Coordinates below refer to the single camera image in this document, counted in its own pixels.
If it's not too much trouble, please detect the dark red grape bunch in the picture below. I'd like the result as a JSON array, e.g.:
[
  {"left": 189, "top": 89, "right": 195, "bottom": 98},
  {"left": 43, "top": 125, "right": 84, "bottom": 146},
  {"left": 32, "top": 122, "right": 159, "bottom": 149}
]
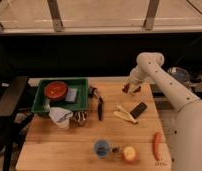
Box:
[{"left": 122, "top": 83, "right": 141, "bottom": 94}]

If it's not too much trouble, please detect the black office chair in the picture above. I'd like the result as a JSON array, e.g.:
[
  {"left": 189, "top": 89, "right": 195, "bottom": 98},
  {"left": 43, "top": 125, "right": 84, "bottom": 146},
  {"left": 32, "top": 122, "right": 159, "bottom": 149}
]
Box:
[{"left": 0, "top": 76, "right": 34, "bottom": 171}]

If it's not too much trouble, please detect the blue cup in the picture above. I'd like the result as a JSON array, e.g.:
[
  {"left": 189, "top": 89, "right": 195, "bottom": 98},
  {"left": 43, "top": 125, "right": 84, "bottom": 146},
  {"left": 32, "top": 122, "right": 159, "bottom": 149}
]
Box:
[{"left": 93, "top": 140, "right": 110, "bottom": 158}]

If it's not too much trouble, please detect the metal whisk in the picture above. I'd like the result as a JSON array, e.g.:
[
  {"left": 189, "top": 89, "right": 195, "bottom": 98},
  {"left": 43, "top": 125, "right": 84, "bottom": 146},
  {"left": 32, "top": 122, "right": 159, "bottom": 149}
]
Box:
[{"left": 73, "top": 111, "right": 87, "bottom": 126}]

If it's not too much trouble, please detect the orange carrot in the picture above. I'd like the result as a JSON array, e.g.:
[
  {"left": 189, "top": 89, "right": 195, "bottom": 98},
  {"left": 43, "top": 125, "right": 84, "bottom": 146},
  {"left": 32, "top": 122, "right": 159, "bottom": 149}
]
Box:
[{"left": 153, "top": 132, "right": 162, "bottom": 161}]

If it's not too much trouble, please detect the black rectangular phone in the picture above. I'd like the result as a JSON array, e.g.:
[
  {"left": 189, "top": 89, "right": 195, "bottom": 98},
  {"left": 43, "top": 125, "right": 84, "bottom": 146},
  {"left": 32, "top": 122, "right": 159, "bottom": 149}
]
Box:
[{"left": 130, "top": 102, "right": 147, "bottom": 119}]

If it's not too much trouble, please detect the red yellow apple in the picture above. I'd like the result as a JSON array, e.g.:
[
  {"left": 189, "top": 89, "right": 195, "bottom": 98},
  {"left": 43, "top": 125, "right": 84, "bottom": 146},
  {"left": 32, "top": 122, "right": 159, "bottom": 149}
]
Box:
[{"left": 122, "top": 146, "right": 137, "bottom": 163}]

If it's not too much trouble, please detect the black handled kitchen tool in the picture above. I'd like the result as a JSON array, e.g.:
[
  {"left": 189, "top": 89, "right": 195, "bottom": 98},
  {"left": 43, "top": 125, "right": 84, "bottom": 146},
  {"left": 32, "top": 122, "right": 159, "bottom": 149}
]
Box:
[{"left": 88, "top": 86, "right": 103, "bottom": 120}]

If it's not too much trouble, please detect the green plastic tray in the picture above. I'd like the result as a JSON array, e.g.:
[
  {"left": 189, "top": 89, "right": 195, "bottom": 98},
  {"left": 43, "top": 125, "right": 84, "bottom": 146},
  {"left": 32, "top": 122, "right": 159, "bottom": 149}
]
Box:
[{"left": 31, "top": 78, "right": 88, "bottom": 116}]

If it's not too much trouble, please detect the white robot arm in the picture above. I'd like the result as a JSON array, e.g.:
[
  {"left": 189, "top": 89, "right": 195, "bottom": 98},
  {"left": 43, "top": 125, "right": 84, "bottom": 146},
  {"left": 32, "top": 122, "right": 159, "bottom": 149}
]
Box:
[{"left": 127, "top": 52, "right": 202, "bottom": 171}]

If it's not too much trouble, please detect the white crumpled cloth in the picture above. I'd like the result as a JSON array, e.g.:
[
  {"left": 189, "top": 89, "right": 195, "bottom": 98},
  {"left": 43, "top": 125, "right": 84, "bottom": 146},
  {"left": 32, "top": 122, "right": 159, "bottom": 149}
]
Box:
[{"left": 49, "top": 107, "right": 73, "bottom": 129}]

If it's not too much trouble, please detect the grey sponge block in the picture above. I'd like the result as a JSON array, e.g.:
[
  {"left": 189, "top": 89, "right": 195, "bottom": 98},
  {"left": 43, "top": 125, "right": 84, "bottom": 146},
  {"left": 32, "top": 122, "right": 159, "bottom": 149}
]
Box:
[{"left": 65, "top": 88, "right": 78, "bottom": 103}]

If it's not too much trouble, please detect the metal bowl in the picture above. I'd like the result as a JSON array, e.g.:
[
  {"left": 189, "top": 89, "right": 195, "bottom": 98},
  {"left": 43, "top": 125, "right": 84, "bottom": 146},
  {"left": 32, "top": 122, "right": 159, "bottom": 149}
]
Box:
[{"left": 168, "top": 67, "right": 190, "bottom": 84}]

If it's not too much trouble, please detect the yellow banana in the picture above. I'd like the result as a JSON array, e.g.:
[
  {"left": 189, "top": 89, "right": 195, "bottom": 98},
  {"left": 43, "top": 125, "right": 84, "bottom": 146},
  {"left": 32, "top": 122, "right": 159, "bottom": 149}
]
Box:
[{"left": 114, "top": 105, "right": 138, "bottom": 124}]

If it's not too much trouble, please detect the red bowl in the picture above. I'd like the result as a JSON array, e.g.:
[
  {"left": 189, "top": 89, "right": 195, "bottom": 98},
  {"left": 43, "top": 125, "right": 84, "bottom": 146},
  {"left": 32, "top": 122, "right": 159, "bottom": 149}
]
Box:
[{"left": 44, "top": 81, "right": 68, "bottom": 100}]

